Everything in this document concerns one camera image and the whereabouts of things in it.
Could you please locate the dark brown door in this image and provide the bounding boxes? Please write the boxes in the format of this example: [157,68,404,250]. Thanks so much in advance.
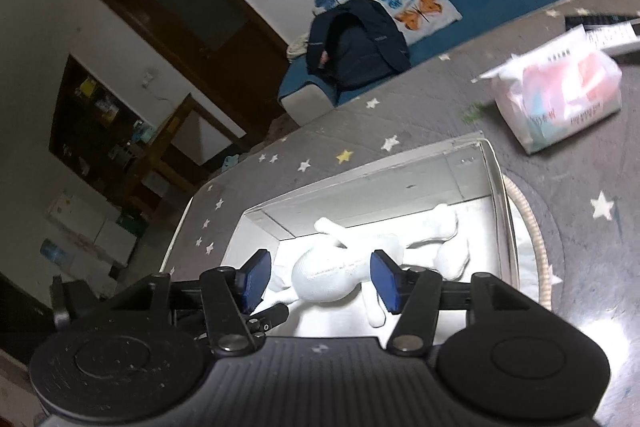
[95,0,291,98]

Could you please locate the wall shelf with items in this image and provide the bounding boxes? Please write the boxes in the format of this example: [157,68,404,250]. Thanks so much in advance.
[49,54,166,208]

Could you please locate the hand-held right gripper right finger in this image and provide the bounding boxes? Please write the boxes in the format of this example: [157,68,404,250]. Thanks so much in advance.
[370,250,543,355]

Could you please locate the black remote control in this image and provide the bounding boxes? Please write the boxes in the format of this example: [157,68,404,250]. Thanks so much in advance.
[564,13,640,32]

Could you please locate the white cartons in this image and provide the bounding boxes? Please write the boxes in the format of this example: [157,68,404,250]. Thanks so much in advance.
[45,192,141,268]

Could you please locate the beige cloth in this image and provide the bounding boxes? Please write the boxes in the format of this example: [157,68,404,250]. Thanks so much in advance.
[286,33,311,60]

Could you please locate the green scrap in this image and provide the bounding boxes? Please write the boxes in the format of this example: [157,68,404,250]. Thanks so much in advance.
[460,103,488,124]

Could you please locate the rattan hoop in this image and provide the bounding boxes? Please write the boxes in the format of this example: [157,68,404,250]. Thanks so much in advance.
[502,174,553,313]

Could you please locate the dark backpack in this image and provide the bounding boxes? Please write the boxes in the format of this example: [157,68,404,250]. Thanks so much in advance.
[306,0,412,92]

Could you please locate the water bottle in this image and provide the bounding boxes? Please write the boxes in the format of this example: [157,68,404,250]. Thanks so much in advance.
[40,239,76,268]

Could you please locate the grey star-print mat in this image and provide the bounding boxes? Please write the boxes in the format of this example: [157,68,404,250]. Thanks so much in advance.
[160,2,640,427]

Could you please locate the wooden table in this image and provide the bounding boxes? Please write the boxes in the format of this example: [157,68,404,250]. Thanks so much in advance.
[122,93,251,228]

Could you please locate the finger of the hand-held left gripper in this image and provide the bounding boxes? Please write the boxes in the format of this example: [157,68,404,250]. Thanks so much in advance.
[248,304,289,333]

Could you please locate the pink and white tissue pack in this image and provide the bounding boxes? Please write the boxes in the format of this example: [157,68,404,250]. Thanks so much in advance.
[472,26,623,155]

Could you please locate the white storage box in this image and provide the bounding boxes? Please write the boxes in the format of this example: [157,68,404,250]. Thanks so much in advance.
[160,132,521,343]

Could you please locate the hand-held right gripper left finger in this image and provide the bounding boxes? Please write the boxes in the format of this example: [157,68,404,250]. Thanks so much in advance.
[117,250,273,355]

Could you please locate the white plush rabbit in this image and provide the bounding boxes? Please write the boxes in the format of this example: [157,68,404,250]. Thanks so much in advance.
[272,204,471,328]

